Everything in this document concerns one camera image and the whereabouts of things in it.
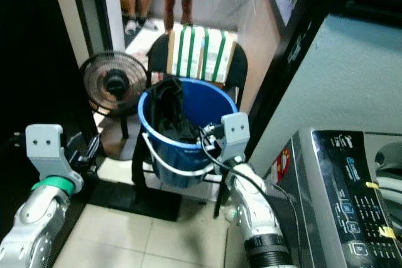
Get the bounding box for black clothes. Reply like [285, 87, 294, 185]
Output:
[147, 78, 205, 144]

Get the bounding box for grey top-loading washing machine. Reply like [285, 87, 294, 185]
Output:
[272, 126, 402, 268]

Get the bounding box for blue plastic bucket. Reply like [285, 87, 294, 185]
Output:
[138, 77, 241, 189]

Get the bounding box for black round electric fan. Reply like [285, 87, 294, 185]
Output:
[80, 51, 149, 159]

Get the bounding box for clear plastic bottle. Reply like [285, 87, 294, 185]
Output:
[222, 205, 237, 223]

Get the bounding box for black floor mat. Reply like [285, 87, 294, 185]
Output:
[87, 179, 183, 222]

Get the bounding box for green striped cardboard box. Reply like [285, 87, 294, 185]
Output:
[166, 23, 239, 84]

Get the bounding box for black chair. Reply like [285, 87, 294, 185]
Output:
[131, 28, 249, 220]

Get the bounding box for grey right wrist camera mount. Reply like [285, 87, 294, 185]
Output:
[219, 112, 251, 169]

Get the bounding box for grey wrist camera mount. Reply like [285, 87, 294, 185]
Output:
[25, 124, 84, 193]
[219, 112, 251, 169]

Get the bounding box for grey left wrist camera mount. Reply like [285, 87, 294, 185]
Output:
[25, 124, 84, 193]

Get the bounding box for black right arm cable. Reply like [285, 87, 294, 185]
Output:
[200, 131, 301, 250]

